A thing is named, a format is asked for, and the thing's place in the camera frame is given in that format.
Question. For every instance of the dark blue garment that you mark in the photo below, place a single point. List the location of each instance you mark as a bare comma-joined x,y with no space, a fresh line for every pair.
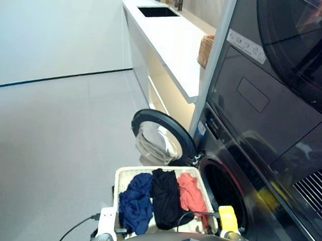
137,201

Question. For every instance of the black garment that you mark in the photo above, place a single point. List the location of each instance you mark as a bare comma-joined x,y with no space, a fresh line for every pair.
164,197

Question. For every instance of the pale woven laundry basket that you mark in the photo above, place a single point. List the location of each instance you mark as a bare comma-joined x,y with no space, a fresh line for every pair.
124,175

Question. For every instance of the coral garment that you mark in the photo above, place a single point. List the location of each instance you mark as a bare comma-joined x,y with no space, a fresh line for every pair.
189,193

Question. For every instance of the round washing machine door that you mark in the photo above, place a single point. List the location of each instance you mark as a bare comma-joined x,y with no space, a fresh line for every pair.
156,114

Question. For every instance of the brown woven storage basket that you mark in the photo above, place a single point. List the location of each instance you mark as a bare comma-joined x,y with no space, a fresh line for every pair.
206,49

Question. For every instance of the small blue white label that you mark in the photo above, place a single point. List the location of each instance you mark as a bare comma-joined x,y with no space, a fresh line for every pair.
201,128

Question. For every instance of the white counter cabinet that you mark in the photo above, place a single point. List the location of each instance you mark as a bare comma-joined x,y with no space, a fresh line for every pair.
166,39

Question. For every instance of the dark stacked dryer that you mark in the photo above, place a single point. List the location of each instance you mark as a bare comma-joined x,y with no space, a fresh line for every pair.
262,77

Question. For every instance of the black sink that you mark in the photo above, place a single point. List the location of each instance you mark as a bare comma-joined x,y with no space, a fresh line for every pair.
156,12

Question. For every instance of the white warning sticker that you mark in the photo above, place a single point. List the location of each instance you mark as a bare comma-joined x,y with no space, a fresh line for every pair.
245,45

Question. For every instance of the dark faucet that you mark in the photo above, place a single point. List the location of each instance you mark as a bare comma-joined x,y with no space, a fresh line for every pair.
179,2

